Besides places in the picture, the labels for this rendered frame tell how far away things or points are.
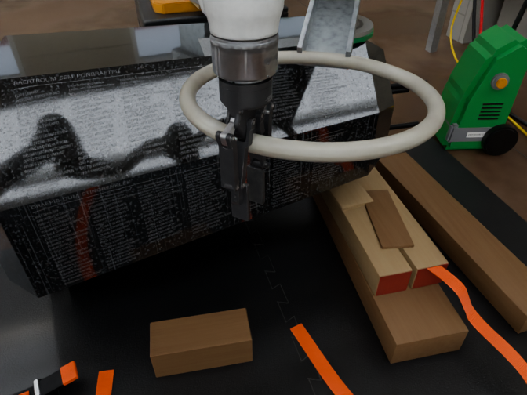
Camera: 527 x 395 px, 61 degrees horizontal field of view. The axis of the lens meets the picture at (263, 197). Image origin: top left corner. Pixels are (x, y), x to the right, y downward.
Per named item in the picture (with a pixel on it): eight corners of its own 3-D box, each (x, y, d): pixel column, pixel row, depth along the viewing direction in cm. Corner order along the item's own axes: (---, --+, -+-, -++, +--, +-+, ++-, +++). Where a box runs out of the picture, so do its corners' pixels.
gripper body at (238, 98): (253, 89, 57) (255, 152, 63) (283, 68, 63) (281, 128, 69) (205, 79, 60) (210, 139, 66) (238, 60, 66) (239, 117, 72)
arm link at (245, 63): (290, 27, 60) (288, 70, 63) (232, 19, 63) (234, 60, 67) (258, 46, 53) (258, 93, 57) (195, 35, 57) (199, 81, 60)
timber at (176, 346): (156, 378, 137) (149, 356, 129) (155, 343, 146) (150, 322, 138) (252, 361, 141) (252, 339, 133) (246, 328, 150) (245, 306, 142)
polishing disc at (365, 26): (324, 11, 150) (324, 7, 150) (383, 23, 141) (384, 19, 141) (291, 29, 137) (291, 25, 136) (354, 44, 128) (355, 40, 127)
